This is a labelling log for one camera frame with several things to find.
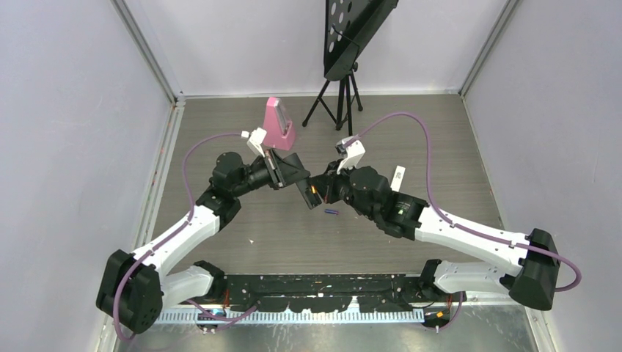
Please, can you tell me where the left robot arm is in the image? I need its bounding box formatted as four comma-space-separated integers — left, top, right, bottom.
95, 149, 310, 334

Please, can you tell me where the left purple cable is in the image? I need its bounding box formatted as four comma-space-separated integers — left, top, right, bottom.
112, 132, 246, 342

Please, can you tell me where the pink metronome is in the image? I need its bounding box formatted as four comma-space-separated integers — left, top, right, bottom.
263, 97, 296, 150

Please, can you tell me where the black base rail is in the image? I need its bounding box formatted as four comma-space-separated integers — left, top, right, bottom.
206, 274, 433, 313

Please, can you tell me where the white remote control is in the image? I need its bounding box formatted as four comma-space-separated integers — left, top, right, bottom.
390, 166, 406, 192

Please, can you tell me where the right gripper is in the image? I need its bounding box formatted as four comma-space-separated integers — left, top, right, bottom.
311, 158, 378, 220

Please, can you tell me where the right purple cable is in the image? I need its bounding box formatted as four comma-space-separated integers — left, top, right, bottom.
356, 111, 583, 293

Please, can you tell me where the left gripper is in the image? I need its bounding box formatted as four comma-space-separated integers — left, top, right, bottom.
232, 148, 309, 198

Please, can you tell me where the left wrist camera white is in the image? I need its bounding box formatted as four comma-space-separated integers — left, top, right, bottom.
241, 128, 267, 158

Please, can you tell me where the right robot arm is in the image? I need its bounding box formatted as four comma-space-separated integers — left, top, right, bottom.
310, 162, 560, 311

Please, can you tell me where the black music stand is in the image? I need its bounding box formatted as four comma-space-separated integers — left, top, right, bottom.
301, 0, 399, 136

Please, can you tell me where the purple cable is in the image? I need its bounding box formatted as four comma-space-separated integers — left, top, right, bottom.
112, 132, 246, 342
356, 111, 583, 293

